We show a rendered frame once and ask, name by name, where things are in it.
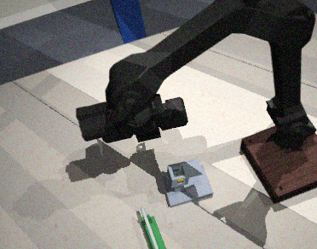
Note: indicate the green u-shaped bracket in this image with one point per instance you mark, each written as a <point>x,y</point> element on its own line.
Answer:
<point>155,230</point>

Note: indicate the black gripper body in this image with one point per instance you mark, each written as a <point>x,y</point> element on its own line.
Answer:
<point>174,112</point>

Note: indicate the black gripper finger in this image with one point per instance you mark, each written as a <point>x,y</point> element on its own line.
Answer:
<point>127,136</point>
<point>162,126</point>

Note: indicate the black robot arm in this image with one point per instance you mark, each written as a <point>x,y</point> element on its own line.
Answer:
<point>131,93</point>

